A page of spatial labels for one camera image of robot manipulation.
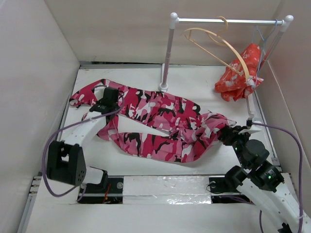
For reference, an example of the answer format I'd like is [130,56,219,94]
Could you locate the silver taped white panel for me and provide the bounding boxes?
[122,175,211,205]

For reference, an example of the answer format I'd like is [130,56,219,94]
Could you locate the pink camouflage trousers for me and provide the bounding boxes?
[69,79,236,163]

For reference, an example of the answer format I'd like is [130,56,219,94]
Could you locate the light blue wire hanger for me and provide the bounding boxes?
[252,19,277,90]

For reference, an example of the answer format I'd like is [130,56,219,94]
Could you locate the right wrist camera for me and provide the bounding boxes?
[238,117,262,134]

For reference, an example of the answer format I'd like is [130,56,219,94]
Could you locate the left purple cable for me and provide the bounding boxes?
[41,84,126,198]

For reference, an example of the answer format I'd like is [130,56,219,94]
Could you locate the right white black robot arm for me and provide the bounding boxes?
[219,121,311,233]

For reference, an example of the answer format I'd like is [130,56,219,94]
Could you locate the orange white patterned garment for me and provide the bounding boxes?
[214,43,265,102]

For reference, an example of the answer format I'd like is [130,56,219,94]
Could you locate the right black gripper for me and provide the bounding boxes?
[221,124,251,168]

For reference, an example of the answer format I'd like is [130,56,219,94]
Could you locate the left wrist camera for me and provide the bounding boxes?
[94,85,105,100]

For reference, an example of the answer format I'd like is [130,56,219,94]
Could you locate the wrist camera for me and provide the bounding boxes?
[238,117,262,134]
[94,85,105,100]

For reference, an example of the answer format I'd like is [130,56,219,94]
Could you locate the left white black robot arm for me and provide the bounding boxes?
[42,87,122,197]

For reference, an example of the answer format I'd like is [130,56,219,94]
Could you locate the beige wooden hanger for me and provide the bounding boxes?
[183,16,251,80]

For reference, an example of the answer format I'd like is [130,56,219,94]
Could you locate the white clothes rack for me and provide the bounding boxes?
[158,12,294,117]

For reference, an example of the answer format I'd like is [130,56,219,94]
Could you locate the black mounting rail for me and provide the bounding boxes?
[78,175,250,204]

